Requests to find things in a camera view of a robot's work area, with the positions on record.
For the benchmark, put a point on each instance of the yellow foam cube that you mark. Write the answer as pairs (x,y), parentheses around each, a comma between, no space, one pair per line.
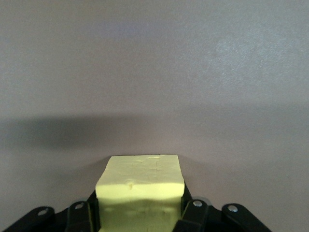
(140,188)

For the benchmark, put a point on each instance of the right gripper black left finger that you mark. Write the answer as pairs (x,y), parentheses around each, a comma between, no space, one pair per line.
(77,217)

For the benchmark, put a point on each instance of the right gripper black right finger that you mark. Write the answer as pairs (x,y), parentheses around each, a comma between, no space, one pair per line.
(200,217)

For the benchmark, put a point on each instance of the brown paper table cover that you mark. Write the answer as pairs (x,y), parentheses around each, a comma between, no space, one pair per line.
(72,60)

